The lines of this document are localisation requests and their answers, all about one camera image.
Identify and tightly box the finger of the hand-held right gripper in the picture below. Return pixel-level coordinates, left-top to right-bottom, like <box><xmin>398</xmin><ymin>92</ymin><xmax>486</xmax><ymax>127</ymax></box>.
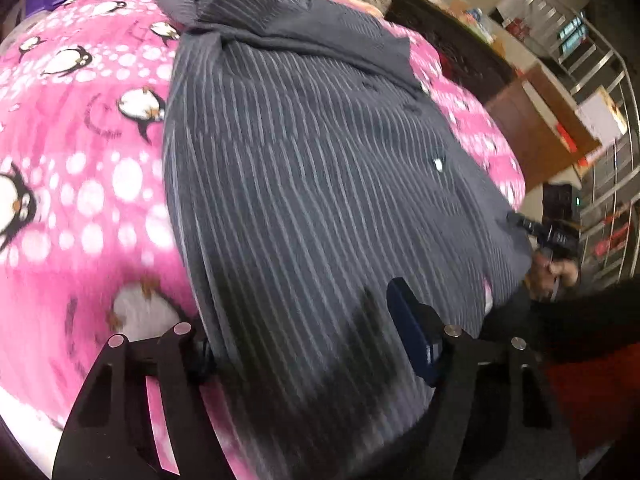
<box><xmin>507</xmin><ymin>211</ymin><xmax>540</xmax><ymax>237</ymax></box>

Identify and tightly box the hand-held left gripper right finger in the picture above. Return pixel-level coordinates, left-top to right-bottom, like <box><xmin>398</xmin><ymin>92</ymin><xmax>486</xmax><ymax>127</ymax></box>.
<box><xmin>387</xmin><ymin>277</ymin><xmax>581</xmax><ymax>480</ymax></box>

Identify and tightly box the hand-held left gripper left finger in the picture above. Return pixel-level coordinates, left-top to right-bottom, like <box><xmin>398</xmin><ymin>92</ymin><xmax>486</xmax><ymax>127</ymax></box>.
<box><xmin>51</xmin><ymin>322</ymin><xmax>236</xmax><ymax>480</ymax></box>

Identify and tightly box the grey striped coat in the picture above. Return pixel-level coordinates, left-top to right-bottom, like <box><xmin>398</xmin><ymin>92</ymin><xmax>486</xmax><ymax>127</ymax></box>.
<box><xmin>151</xmin><ymin>0</ymin><xmax>533</xmax><ymax>480</ymax></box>

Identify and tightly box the person's right forearm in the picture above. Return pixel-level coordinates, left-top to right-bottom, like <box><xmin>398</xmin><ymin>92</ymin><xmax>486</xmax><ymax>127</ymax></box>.
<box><xmin>520</xmin><ymin>280</ymin><xmax>640</xmax><ymax>361</ymax></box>

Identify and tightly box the person's right hand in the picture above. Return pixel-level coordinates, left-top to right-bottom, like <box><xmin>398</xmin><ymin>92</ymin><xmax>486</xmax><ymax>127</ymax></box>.
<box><xmin>527</xmin><ymin>252</ymin><xmax>581</xmax><ymax>303</ymax></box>

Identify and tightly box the brown wooden cabinet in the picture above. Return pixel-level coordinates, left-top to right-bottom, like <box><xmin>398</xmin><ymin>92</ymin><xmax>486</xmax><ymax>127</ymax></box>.
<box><xmin>484</xmin><ymin>64</ymin><xmax>603</xmax><ymax>188</ymax></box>

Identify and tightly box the white box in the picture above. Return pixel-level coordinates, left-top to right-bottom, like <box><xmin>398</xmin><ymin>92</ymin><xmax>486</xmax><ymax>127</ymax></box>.
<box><xmin>575</xmin><ymin>87</ymin><xmax>628</xmax><ymax>146</ymax></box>

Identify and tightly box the metal rack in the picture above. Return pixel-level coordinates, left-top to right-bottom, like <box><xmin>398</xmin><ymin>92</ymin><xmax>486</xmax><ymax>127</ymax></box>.
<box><xmin>520</xmin><ymin>0</ymin><xmax>640</xmax><ymax>291</ymax></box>

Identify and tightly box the teal box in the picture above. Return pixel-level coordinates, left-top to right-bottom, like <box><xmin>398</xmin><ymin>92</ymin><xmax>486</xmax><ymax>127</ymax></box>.
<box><xmin>557</xmin><ymin>10</ymin><xmax>590</xmax><ymax>57</ymax></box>

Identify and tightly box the dark carved wooden cabinet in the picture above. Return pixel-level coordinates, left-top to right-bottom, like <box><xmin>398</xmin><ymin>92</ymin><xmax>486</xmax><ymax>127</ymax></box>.
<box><xmin>387</xmin><ymin>0</ymin><xmax>518</xmax><ymax>106</ymax></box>

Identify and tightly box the red cloth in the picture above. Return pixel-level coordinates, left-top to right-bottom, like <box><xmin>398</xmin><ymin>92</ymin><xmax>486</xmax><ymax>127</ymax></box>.
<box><xmin>542</xmin><ymin>342</ymin><xmax>640</xmax><ymax>466</ymax></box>

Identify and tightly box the pile of small packets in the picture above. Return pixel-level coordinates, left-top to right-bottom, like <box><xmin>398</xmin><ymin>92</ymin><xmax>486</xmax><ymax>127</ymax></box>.
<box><xmin>405</xmin><ymin>0</ymin><xmax>506</xmax><ymax>56</ymax></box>

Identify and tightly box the pink penguin blanket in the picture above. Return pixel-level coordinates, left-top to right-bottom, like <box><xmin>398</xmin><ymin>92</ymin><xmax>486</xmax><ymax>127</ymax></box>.
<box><xmin>0</xmin><ymin>0</ymin><xmax>526</xmax><ymax>480</ymax></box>

